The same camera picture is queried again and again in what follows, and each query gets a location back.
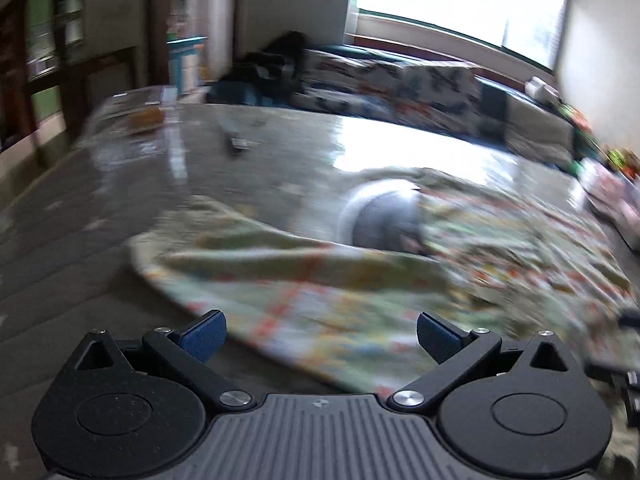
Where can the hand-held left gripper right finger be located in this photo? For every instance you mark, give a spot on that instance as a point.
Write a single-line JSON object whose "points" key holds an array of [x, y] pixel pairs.
{"points": [[438, 338]]}

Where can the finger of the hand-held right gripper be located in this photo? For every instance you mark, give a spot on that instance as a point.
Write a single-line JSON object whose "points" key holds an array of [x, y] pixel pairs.
{"points": [[629, 320]]}

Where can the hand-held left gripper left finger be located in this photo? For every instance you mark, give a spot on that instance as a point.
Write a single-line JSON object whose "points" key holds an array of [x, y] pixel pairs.
{"points": [[204, 336]]}

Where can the floral patterned garment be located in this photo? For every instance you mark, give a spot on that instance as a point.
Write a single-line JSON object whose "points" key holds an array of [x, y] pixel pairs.
{"points": [[310, 290]]}

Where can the pile of colourful toys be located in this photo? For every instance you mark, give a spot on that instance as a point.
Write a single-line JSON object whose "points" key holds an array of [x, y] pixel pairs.
{"points": [[612, 175]]}

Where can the small dark metal object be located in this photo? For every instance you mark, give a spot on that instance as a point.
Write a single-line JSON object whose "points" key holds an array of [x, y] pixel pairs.
{"points": [[235, 141]]}

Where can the orange small object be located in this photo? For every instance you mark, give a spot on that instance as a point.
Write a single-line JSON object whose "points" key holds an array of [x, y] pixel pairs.
{"points": [[144, 120]]}

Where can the dark cushion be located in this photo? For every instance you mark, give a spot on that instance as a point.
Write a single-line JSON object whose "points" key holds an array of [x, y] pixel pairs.
{"points": [[492, 106]]}

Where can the flat grey box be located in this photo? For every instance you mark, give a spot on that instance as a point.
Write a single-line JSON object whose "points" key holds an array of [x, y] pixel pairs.
{"points": [[167, 94]]}

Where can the sofa with patterned cover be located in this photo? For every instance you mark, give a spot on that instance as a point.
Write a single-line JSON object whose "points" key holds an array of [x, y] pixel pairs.
{"points": [[425, 92]]}

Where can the white small object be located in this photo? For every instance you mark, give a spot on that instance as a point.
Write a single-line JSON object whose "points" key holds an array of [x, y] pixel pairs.
{"points": [[542, 88]]}

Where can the teal and white box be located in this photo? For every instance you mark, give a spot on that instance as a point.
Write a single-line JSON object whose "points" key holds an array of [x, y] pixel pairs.
{"points": [[187, 66]]}

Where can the dark bag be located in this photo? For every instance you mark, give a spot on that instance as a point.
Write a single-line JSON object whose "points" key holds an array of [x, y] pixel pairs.
{"points": [[267, 72]]}

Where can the dark wooden cabinet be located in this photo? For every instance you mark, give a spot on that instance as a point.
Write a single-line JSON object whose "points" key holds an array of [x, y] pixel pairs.
{"points": [[47, 45]]}

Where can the window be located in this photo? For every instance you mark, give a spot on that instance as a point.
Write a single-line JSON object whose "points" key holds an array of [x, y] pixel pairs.
{"points": [[460, 2]]}

